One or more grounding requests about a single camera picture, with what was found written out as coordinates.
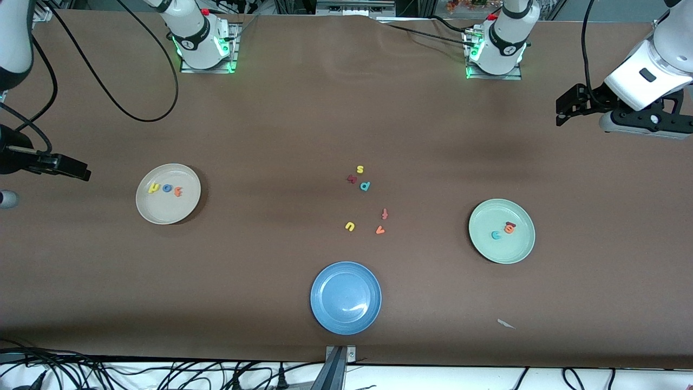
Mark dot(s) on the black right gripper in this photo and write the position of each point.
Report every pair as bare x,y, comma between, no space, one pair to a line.
12,158

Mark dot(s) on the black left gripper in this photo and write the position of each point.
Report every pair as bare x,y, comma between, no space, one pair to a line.
588,101

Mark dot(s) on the yellow foam letter h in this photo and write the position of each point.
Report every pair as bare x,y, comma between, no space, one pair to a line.
152,189

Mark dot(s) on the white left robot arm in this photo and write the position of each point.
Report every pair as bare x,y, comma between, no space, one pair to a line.
622,86

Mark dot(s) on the beige brown plate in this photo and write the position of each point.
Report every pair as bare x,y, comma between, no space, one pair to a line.
168,211

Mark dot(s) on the orange artificial flowers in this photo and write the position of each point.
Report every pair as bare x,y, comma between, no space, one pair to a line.
465,4

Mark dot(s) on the pale green plate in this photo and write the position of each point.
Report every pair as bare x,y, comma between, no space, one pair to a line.
514,252

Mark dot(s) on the white paper scrap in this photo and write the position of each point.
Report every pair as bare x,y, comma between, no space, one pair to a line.
506,324

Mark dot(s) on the grey metal device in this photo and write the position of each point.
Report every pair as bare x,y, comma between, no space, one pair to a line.
354,6

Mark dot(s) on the blue plate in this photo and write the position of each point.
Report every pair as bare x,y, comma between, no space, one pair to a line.
345,298

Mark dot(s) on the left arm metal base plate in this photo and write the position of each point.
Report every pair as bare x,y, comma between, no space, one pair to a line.
492,77

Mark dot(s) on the aluminium frame rail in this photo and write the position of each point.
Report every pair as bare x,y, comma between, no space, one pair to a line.
43,13

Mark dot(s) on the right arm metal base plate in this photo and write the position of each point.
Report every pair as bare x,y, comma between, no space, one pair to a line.
234,49

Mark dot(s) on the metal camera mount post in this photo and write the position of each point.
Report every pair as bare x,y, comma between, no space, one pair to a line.
333,374

